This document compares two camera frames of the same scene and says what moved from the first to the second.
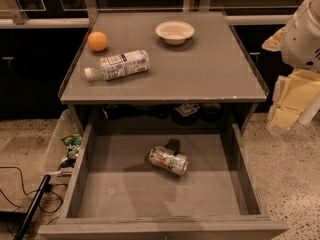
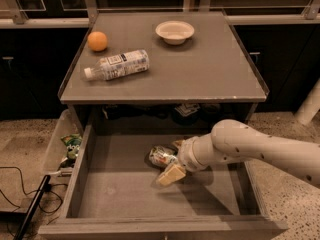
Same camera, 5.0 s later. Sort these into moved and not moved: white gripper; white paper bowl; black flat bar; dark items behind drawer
Moved: white gripper
Not moved: dark items behind drawer; white paper bowl; black flat bar
